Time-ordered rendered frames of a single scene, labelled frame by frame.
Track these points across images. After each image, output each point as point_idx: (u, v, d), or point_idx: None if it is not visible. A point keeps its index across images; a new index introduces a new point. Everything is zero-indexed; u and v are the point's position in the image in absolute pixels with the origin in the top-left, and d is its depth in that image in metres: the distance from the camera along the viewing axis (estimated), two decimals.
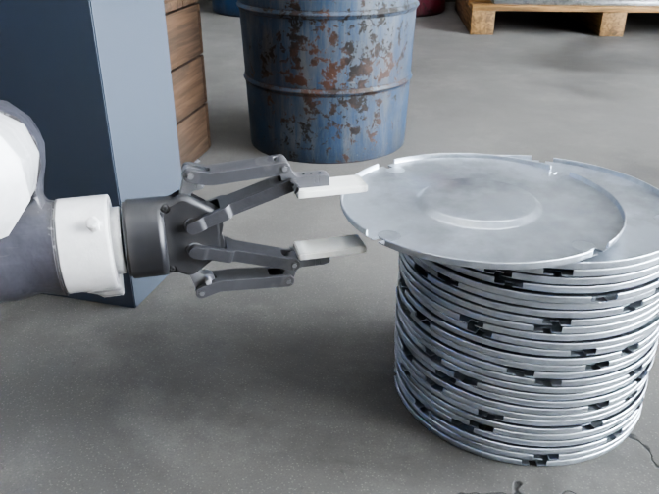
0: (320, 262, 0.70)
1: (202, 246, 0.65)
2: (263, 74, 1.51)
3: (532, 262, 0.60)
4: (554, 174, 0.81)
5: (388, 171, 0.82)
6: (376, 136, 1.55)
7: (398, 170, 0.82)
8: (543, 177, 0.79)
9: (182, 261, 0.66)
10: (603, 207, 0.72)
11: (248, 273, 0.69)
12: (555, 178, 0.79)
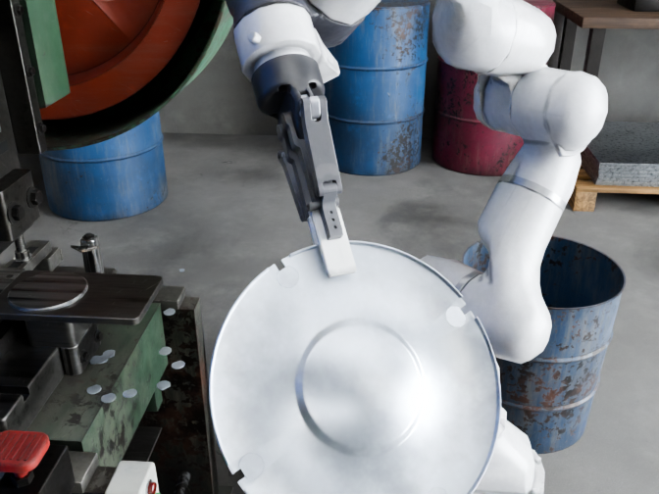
0: (317, 241, 0.72)
1: (284, 131, 0.73)
2: None
3: (211, 395, 0.62)
4: None
5: (453, 309, 0.71)
6: (575, 430, 1.89)
7: (455, 320, 0.71)
8: (432, 488, 0.65)
9: (280, 123, 0.76)
10: None
11: None
12: None
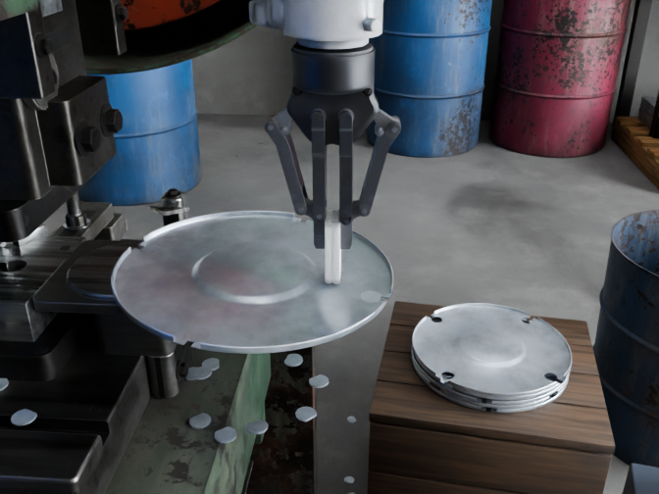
0: (317, 239, 0.69)
1: (324, 123, 0.63)
2: (648, 402, 1.46)
3: (184, 221, 0.82)
4: (193, 341, 0.61)
5: (376, 293, 0.70)
6: None
7: (368, 297, 0.69)
8: (204, 328, 0.63)
9: (305, 102, 0.63)
10: (131, 297, 0.67)
11: (297, 168, 0.67)
12: (190, 331, 0.62)
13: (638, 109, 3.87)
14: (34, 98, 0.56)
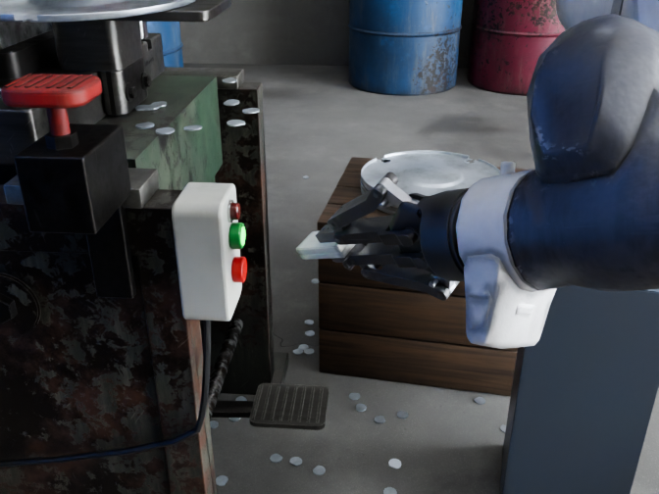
0: None
1: None
2: None
3: None
4: (31, 20, 0.74)
5: None
6: None
7: None
8: None
9: None
10: None
11: (402, 267, 0.65)
12: (28, 17, 0.75)
13: None
14: None
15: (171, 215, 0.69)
